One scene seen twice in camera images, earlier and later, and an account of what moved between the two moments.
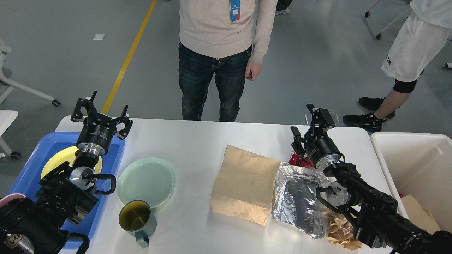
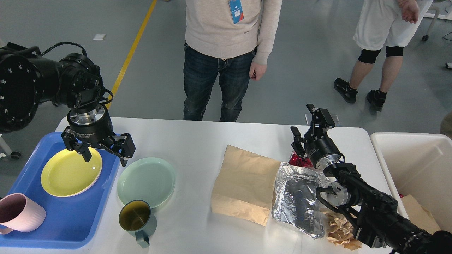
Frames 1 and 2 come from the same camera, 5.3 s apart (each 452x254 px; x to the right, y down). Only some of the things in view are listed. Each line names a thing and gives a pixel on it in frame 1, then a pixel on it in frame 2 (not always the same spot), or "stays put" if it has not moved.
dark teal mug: x=135 y=218 stays put
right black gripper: x=321 y=150 stays put
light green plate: x=151 y=180 stays put
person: x=419 y=41 → x=381 y=24
